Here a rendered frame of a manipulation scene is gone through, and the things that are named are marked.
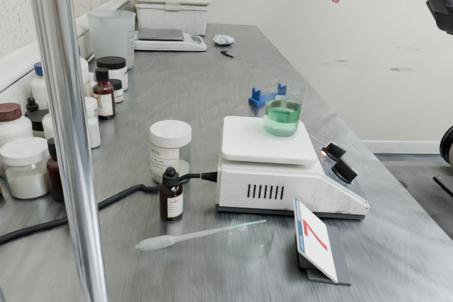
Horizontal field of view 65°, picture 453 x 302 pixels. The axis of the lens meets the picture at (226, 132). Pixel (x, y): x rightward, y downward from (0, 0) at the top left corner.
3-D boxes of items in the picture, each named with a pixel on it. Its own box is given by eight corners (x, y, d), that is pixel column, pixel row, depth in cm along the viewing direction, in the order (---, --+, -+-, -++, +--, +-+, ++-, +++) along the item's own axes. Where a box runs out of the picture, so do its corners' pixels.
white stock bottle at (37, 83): (78, 125, 68) (71, 66, 63) (42, 132, 64) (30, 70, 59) (69, 113, 72) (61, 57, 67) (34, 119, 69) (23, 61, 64)
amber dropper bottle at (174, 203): (154, 216, 46) (152, 169, 43) (168, 203, 48) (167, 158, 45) (174, 224, 44) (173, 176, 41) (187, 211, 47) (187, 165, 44)
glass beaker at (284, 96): (253, 130, 51) (258, 75, 47) (283, 125, 53) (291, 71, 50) (277, 149, 46) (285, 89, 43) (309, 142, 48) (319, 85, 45)
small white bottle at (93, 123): (90, 150, 59) (85, 110, 56) (79, 145, 61) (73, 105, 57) (104, 144, 62) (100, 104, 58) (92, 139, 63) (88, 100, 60)
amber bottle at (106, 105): (101, 110, 74) (97, 65, 70) (118, 113, 74) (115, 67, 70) (92, 118, 71) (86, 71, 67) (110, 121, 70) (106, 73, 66)
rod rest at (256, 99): (279, 95, 90) (281, 81, 88) (288, 100, 87) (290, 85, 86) (247, 101, 85) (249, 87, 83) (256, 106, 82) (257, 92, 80)
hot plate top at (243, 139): (301, 125, 55) (302, 120, 54) (318, 166, 44) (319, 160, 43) (223, 120, 54) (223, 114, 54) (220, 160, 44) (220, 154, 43)
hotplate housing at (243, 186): (340, 170, 59) (350, 126, 55) (367, 223, 47) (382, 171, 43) (205, 162, 58) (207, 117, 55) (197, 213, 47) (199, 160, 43)
